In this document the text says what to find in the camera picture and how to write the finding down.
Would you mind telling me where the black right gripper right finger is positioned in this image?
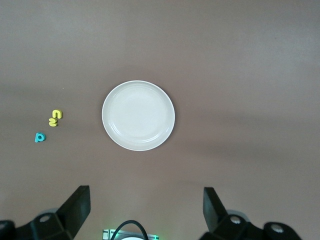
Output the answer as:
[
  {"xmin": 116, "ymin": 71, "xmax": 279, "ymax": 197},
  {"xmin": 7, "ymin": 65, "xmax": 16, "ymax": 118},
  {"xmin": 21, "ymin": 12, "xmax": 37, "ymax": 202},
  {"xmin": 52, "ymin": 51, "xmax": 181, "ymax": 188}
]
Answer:
[{"xmin": 199, "ymin": 186, "xmax": 304, "ymax": 240}]

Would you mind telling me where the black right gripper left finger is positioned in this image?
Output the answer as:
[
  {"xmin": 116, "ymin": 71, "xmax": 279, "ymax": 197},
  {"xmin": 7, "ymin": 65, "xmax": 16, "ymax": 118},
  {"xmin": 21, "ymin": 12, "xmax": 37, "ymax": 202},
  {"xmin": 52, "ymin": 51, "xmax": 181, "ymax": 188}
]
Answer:
[{"xmin": 0, "ymin": 185, "xmax": 91, "ymax": 240}]

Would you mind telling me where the beige brown round plate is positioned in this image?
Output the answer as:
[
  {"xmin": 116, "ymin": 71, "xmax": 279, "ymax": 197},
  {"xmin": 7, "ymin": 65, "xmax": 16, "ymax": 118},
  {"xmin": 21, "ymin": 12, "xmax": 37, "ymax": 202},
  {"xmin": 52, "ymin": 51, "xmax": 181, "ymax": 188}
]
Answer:
[{"xmin": 101, "ymin": 80, "xmax": 176, "ymax": 152}]

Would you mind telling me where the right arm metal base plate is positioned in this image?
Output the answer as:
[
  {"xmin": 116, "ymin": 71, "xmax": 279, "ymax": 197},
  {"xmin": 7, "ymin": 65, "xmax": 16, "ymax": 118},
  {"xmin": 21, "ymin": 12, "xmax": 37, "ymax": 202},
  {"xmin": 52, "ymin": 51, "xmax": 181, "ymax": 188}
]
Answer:
[{"xmin": 102, "ymin": 228, "xmax": 160, "ymax": 240}]

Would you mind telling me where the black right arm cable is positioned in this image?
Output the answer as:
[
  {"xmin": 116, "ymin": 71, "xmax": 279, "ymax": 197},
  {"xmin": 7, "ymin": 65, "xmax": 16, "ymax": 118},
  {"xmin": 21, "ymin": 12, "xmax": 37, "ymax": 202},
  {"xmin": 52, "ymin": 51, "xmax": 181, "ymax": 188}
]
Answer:
[{"xmin": 111, "ymin": 219, "xmax": 151, "ymax": 240}]

